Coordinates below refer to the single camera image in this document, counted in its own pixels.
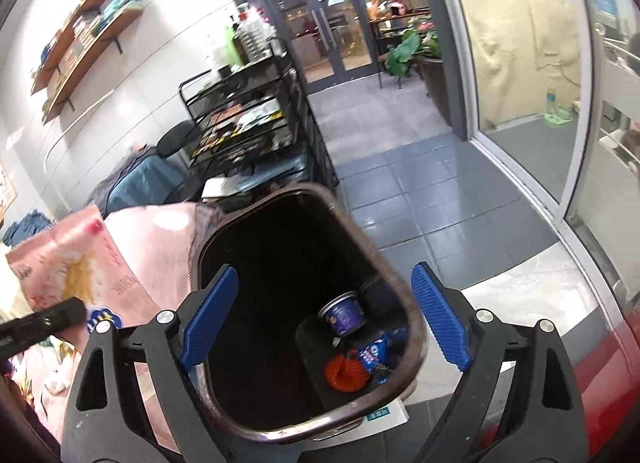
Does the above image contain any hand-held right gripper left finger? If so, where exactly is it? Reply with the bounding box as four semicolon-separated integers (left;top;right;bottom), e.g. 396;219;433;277
60;265;241;463

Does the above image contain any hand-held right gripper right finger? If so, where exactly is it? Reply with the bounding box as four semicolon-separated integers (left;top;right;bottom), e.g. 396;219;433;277
411;263;588;463

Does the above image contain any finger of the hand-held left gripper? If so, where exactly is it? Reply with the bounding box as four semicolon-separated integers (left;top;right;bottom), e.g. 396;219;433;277
0;297;90;359

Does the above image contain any pink snack bag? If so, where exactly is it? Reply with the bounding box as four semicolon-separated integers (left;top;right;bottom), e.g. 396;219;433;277
5;205;156;344

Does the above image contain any black trash bin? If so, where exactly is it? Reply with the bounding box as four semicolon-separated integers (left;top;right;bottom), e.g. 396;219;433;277
189;182;428;446

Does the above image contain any blue cookie packet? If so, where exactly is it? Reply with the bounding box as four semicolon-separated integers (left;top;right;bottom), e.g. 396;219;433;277
357;328;408;384

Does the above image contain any purple paper cup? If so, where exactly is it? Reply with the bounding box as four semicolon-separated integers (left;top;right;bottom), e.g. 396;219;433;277
317;291;366;335

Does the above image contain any blue denim clothing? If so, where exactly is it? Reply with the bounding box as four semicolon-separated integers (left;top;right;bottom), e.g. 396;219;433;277
0;210;56;249

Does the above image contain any white labelled card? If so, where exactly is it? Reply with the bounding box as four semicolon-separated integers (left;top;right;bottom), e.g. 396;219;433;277
310;395;408;444

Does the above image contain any white paper sheet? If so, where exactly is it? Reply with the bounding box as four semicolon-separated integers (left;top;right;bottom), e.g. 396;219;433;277
201;178;246;201

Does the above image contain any blue cloth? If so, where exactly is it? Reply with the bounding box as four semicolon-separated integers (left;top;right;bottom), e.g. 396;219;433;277
102;153;198;214

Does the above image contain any black swivel chair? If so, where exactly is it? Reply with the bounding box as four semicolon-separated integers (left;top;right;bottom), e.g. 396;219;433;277
156;120;198;156

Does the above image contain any red glossy furniture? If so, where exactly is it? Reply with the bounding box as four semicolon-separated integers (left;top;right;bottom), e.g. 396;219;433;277
480;313;640;463

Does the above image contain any black mesh trolley cart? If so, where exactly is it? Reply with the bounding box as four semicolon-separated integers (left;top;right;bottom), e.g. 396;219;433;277
179;50;338;214

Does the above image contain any dark round planter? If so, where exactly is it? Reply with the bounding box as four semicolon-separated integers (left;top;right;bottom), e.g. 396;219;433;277
417;58;453;126

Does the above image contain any group of pump bottles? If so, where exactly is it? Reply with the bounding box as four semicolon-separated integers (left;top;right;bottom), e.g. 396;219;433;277
207;2;278;74

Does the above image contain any green leafy plant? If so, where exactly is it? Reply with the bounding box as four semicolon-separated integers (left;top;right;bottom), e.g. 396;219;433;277
387;18;443;81

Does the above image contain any large glass window panel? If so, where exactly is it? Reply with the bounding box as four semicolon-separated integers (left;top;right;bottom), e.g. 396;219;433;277
440;0;601;208

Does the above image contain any glass double door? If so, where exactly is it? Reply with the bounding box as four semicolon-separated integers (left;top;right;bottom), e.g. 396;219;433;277
262;0;381;94

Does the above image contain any row of books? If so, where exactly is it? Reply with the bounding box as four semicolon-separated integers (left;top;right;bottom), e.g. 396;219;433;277
62;0;142;51

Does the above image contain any framed wall board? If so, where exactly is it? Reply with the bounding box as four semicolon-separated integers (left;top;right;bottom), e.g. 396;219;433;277
0;158;21;224

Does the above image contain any white curved wall tube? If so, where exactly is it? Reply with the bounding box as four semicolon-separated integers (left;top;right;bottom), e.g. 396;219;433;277
42;78;136;184

